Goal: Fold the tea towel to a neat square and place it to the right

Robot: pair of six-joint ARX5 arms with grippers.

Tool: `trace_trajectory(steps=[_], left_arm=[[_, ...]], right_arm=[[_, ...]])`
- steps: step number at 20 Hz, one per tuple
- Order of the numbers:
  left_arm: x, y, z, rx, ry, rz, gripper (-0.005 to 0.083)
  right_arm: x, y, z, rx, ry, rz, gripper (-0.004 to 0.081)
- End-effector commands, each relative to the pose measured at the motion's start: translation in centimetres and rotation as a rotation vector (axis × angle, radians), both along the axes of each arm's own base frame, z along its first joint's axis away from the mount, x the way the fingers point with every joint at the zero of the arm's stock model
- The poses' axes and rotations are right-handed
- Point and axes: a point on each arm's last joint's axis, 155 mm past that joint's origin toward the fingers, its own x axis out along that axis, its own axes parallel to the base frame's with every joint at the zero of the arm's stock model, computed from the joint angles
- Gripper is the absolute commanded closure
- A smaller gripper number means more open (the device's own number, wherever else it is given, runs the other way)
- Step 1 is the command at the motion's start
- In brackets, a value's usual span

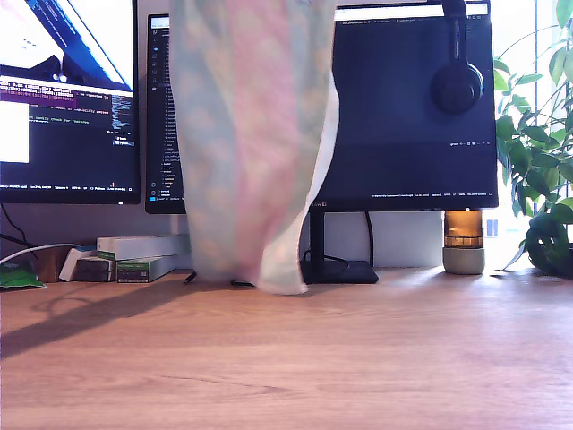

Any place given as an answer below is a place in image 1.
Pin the white pink tea towel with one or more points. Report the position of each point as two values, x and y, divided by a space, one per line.
250 157

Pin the black Huawei monitor with stand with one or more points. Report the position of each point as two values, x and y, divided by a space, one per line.
403 157

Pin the long white box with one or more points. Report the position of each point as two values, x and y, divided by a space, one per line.
143 247

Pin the green and white box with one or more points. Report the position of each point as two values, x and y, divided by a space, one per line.
139 271

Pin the amber glass jar, pale base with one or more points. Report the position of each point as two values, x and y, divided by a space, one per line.
463 264

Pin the dark small box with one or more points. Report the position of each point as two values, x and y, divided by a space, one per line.
94 271

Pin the black headphones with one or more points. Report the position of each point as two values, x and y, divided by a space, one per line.
456 89

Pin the small white box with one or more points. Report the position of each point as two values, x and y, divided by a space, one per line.
69 264

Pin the black monitor with thin bezel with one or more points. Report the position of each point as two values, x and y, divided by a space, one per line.
67 157

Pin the brown cardboard box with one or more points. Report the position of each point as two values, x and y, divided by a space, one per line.
49 266

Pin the green leafy potted plant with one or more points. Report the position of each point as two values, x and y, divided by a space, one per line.
537 179

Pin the green plastic bag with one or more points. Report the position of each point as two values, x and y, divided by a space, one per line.
18 277

